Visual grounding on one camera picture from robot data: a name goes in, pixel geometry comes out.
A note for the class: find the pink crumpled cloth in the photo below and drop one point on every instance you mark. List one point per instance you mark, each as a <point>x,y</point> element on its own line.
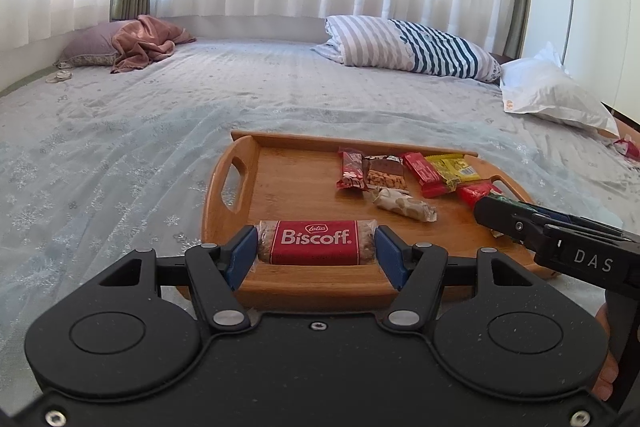
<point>145,42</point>

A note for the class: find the white pillow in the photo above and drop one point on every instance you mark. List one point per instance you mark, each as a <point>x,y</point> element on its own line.
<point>550,92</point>

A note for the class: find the shiny red snack packet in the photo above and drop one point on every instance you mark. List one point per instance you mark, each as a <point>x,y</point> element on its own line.
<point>472,194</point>

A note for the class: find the mauve pillow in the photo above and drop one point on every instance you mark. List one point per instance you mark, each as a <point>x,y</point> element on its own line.
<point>90,47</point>

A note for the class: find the chocolate almond bar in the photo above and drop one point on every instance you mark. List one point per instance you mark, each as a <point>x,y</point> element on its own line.
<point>385,174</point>

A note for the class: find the person's right hand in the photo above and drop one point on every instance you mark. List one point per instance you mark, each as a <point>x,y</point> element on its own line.
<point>606,357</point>

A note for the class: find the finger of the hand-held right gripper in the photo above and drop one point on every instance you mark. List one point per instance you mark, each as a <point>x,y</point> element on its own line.
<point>505,219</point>

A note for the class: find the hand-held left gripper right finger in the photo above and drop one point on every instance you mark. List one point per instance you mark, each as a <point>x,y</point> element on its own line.
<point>389,254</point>

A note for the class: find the yellow snack packet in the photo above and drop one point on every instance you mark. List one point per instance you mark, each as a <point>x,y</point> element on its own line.
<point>450,167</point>

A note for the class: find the beige nougat packet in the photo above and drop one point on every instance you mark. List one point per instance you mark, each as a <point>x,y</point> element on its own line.
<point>400,204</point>

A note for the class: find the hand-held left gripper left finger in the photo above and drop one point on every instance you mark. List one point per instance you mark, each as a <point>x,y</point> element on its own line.
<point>244,253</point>

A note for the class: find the red biscuit packet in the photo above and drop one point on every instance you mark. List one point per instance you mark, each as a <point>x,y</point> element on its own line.
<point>315,242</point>

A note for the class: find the small red white packet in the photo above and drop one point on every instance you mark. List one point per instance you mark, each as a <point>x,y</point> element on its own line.
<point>625,147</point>

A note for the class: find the blue grey striped pillow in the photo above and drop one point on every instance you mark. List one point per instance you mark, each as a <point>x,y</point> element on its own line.
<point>400,47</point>

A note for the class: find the red brown snack bar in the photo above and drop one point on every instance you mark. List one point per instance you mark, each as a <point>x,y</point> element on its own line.
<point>351,167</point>

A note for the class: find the red wafer packet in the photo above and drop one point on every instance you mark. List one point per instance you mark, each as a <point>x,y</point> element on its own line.
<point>422,172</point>

